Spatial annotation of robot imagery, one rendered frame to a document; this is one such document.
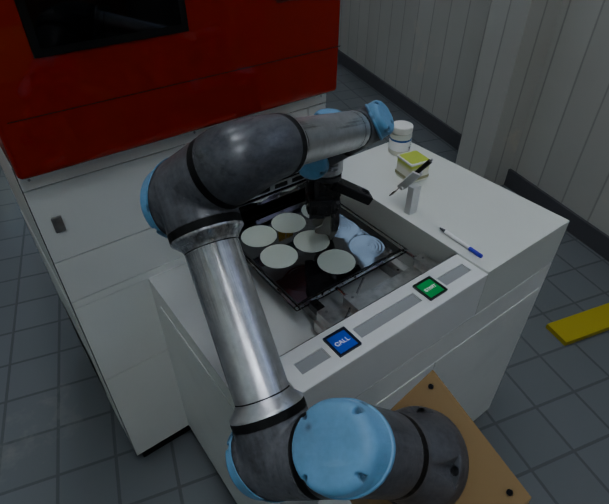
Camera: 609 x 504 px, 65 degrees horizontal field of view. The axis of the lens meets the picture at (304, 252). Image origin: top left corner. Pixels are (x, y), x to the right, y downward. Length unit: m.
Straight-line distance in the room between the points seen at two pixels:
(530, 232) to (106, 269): 1.10
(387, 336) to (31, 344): 1.88
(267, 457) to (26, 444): 1.60
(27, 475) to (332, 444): 1.64
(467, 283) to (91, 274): 0.92
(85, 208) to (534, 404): 1.82
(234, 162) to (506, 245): 0.83
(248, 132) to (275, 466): 0.45
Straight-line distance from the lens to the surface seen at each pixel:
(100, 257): 1.30
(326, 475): 0.63
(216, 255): 0.70
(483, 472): 0.78
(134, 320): 1.46
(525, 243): 1.33
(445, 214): 1.37
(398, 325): 1.03
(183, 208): 0.70
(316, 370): 0.94
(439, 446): 0.74
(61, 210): 1.21
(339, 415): 0.63
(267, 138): 0.67
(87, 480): 2.04
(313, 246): 1.30
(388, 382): 1.15
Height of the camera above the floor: 1.71
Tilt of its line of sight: 39 degrees down
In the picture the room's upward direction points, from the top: straight up
